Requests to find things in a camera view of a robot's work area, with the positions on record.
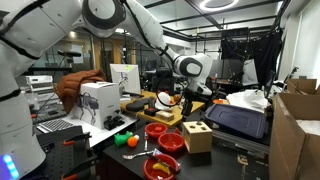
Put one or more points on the dark blue bin lid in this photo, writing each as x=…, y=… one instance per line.
x=236, y=120

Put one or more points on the yellow toy banana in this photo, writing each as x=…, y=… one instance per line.
x=161, y=168

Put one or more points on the silver keyboard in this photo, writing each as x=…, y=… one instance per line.
x=55, y=125

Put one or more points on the open small cardboard box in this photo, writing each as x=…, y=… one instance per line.
x=301, y=86

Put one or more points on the red toy block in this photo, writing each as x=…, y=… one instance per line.
x=177, y=131
x=158, y=128

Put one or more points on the black clamp orange tips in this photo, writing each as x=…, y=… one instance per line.
x=76, y=138
x=80, y=165

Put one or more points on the brown ball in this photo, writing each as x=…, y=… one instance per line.
x=177, y=98

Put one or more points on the white desk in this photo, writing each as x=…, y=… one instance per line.
x=100, y=133

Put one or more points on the metal spoon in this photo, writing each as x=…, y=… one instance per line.
x=128, y=156

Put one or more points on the black game controller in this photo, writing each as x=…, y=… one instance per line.
x=112, y=123

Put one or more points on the black box red label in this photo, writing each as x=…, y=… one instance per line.
x=151, y=111

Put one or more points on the small white ball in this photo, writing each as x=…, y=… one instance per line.
x=136, y=137

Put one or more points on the small tan cardboard box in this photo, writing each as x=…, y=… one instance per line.
x=165, y=115

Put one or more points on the orange toy ball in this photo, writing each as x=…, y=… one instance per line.
x=132, y=142

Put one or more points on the white blue toothpaste tube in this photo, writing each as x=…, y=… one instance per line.
x=156, y=152

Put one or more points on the black curtain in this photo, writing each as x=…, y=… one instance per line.
x=263, y=50

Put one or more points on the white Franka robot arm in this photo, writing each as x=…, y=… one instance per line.
x=33, y=30

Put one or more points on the red plastic bowl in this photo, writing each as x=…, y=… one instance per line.
x=150, y=171
x=151, y=132
x=170, y=142

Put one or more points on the white paper sheets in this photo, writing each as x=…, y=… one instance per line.
x=248, y=99

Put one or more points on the white foam sheet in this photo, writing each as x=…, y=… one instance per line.
x=310, y=126

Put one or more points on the wooden desk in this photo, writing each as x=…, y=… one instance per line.
x=173, y=117

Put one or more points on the large cardboard box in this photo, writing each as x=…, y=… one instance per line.
x=286, y=143

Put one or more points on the metal fork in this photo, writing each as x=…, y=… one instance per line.
x=146, y=143

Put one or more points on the brown puffy jacket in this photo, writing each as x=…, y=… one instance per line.
x=71, y=85

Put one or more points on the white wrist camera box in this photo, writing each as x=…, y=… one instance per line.
x=204, y=90

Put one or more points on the green plastic toy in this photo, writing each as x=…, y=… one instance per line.
x=120, y=139

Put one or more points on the black office chair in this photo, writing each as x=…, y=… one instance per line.
x=166, y=83

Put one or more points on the white printer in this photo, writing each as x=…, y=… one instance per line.
x=40, y=81

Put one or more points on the wooden shape sorter box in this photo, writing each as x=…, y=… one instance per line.
x=196, y=138

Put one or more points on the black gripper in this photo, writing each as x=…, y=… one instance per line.
x=188, y=98

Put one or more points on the black oval case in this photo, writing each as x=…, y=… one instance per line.
x=136, y=105

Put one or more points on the white backed computer monitor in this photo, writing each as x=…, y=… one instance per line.
x=130, y=80

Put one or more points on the white box robot dog print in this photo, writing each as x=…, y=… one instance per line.
x=100, y=100

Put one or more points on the black mug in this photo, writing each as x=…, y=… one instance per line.
x=152, y=102

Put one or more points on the black camera on stand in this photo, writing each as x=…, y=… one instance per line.
x=68, y=53

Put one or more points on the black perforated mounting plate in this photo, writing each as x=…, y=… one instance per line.
x=56, y=156

